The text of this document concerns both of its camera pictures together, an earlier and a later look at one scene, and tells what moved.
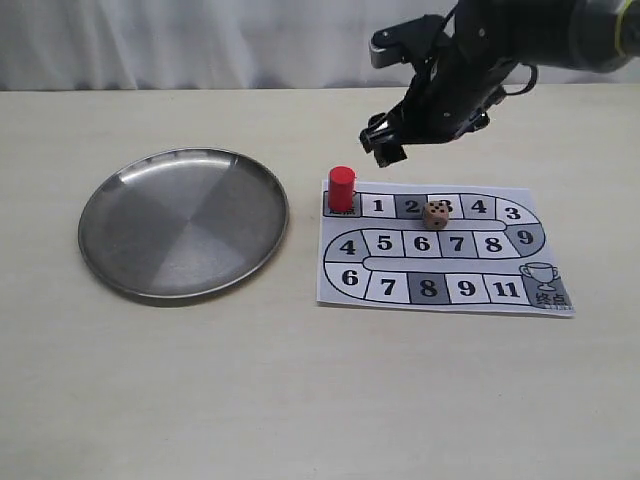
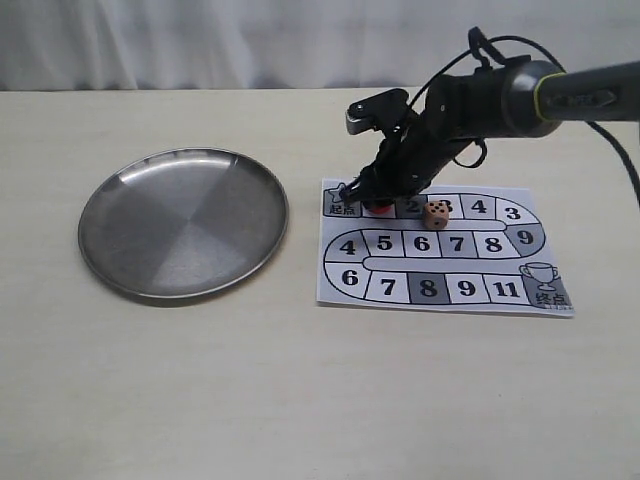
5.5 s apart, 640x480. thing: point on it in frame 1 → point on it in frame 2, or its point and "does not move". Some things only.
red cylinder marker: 341,185 → 381,209
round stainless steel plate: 182,222 does not move
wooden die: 435,215 does not move
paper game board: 494,254 does not move
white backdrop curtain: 181,45 does not move
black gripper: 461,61 → 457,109
